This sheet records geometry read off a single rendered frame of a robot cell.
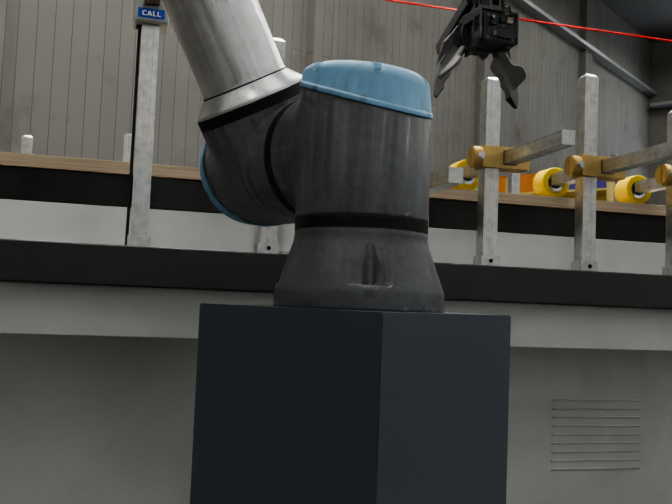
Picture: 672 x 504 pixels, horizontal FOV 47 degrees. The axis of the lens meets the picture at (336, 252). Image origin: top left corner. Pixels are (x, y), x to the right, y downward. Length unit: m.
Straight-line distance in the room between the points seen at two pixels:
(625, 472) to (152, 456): 1.22
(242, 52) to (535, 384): 1.36
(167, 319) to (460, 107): 9.06
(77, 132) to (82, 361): 4.52
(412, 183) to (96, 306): 0.92
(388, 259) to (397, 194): 0.07
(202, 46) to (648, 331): 1.36
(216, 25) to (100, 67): 5.49
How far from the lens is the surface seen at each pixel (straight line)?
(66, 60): 6.30
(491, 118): 1.82
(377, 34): 9.14
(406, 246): 0.82
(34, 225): 1.83
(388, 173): 0.82
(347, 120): 0.82
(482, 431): 0.87
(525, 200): 2.06
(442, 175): 1.46
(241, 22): 0.98
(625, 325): 1.97
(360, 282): 0.79
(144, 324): 1.61
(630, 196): 2.24
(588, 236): 1.90
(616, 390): 2.21
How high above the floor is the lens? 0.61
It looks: 4 degrees up
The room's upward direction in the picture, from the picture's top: 2 degrees clockwise
